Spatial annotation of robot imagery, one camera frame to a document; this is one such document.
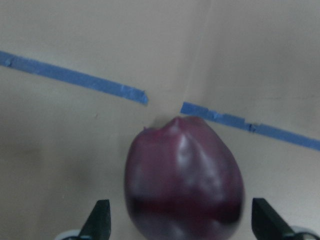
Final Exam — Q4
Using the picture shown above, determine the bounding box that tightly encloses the dark red apple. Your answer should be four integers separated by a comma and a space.
124, 116, 244, 240

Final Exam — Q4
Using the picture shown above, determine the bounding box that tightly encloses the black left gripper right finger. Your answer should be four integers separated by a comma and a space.
251, 198, 300, 240

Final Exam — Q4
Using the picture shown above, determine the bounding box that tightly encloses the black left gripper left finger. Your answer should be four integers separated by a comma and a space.
77, 199, 111, 240

